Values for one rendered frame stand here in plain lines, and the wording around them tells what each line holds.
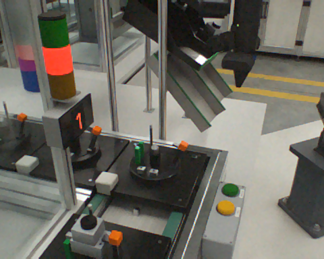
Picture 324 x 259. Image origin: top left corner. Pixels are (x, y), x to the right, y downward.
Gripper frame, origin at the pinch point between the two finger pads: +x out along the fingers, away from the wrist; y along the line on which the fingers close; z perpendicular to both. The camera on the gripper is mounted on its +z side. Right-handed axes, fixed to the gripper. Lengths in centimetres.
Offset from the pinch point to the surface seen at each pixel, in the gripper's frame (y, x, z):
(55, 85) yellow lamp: 26.5, -3.5, 31.4
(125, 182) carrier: 12.9, 28.5, 24.8
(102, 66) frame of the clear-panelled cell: -81, 36, 79
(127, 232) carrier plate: 28.6, 28.5, 17.4
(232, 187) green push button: 6.4, 28.3, -2.1
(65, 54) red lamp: 24.9, -9.3, 29.2
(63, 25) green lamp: 24.6, -14.3, 29.1
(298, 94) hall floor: -286, 125, -32
